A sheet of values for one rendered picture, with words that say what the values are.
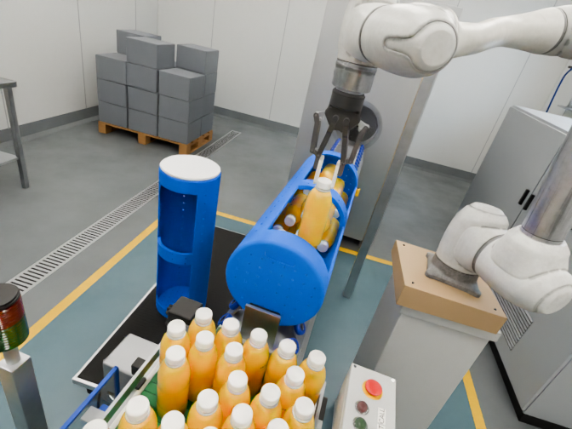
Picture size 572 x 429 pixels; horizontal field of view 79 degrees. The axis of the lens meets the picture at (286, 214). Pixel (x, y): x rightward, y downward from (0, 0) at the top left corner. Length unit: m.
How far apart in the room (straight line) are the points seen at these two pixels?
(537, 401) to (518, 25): 2.02
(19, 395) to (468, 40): 1.03
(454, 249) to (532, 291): 0.27
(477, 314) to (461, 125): 5.08
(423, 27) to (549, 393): 2.19
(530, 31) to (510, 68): 5.17
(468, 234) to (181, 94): 3.69
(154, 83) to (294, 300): 3.83
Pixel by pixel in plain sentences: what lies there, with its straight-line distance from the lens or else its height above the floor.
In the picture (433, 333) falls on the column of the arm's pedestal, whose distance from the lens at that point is 1.35.
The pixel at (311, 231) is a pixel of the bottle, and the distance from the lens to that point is 0.94.
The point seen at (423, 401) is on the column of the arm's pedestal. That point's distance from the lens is 1.60.
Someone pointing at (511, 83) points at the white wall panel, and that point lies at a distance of 6.24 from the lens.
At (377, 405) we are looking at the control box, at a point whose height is 1.10.
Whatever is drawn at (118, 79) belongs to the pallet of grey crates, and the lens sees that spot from 4.81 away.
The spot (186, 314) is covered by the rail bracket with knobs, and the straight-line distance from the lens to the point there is 1.00.
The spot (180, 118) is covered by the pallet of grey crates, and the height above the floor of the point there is 0.44.
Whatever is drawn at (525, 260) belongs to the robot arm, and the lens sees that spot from 1.11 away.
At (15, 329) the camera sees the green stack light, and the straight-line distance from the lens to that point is 0.75.
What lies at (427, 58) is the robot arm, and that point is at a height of 1.72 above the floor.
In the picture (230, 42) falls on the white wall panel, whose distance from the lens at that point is 6.28.
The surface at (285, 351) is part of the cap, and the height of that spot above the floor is 1.09.
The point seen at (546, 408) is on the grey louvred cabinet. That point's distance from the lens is 2.62.
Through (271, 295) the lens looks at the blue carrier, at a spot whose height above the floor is 1.06.
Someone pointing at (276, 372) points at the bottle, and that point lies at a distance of 0.87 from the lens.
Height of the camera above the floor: 1.73
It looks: 29 degrees down
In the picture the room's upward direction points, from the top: 13 degrees clockwise
